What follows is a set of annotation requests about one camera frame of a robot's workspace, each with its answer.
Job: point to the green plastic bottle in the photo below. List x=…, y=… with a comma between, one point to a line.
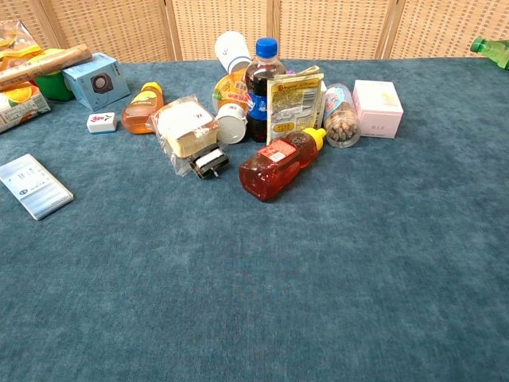
x=495, y=51

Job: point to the brown paper roll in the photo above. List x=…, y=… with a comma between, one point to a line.
x=43, y=65

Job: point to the light blue box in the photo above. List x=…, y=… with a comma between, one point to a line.
x=36, y=187

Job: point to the blue table cloth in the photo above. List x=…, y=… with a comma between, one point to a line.
x=254, y=278

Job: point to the blue speaker box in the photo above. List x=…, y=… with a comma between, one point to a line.
x=97, y=81

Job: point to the black power adapter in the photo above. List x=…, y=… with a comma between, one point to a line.
x=208, y=162

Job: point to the woven folding screen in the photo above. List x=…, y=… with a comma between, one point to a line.
x=326, y=28

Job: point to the small white plastic cup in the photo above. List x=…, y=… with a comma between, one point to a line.
x=231, y=123

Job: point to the purple box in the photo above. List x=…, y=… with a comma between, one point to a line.
x=291, y=72

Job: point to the white mahjong tile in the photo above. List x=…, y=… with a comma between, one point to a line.
x=101, y=122

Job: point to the clear jar of biscuit sticks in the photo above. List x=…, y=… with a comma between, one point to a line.
x=341, y=115

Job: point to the dark honey bottle yellow cap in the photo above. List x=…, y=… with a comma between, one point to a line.
x=274, y=167

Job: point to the pink cardboard box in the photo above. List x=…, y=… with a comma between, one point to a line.
x=378, y=107

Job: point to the sandwich in clear bag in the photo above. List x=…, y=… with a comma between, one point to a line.
x=185, y=127

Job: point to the orange juice carton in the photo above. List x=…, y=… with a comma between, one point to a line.
x=20, y=105

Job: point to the green bowl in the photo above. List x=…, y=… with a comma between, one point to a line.
x=53, y=85

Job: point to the light honey bottle yellow cap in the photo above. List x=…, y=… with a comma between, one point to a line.
x=139, y=111

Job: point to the clear snack bag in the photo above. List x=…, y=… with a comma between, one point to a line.
x=14, y=44

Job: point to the orange jelly cup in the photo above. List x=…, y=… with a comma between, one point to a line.
x=228, y=89

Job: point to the white paper cup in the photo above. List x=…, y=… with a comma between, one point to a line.
x=230, y=51

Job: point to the cola bottle blue cap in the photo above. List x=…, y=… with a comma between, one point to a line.
x=258, y=99

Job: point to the yellow sachet packet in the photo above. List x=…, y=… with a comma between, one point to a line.
x=294, y=103

